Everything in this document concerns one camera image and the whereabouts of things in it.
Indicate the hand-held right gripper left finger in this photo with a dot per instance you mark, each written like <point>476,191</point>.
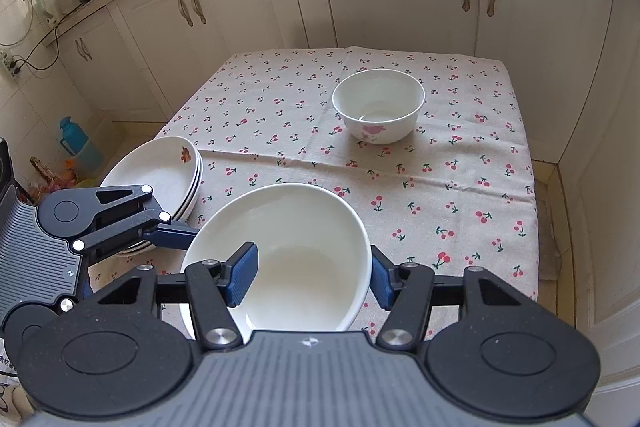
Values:
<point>242,274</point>

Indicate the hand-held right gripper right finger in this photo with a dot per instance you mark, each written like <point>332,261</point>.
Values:
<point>381,279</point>

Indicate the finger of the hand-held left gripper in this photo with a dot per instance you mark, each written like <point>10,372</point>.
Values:
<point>172,236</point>

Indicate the white bowl faint floral print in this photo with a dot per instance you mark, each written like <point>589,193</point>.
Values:
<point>300,257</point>

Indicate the white plate with rim print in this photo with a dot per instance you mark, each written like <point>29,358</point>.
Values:
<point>150,162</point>

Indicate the wicker basket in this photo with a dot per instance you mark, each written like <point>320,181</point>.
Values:
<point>50,179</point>

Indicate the cherry-print tablecloth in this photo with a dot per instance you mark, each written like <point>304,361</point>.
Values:
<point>450,187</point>

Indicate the blue thermos jug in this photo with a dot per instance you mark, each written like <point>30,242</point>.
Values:
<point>77,147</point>

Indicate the white bowl pink floral print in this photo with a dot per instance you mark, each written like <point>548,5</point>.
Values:
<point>380,129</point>

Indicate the white power strip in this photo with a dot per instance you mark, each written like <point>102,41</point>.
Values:
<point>10,64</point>

